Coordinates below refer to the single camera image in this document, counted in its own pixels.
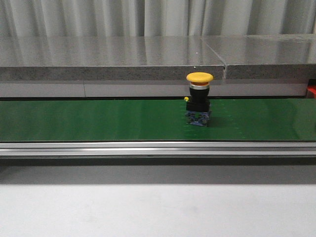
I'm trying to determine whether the yellow mushroom push button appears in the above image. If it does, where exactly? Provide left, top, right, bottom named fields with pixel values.
left=184, top=72, right=213, bottom=127

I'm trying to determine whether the green conveyor belt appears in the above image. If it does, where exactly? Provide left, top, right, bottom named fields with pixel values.
left=0, top=99, right=316, bottom=142

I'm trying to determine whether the grey stone countertop slab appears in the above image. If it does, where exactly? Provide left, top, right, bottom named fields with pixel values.
left=0, top=34, right=316, bottom=98

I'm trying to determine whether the red plastic bin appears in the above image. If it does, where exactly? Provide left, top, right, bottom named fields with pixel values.
left=306, top=85, right=316, bottom=99

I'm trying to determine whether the grey pleated curtain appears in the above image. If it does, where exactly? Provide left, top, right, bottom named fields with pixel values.
left=0, top=0, right=316, bottom=37

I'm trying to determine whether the aluminium conveyor side rail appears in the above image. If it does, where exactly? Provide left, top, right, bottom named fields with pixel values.
left=0, top=141, right=316, bottom=158

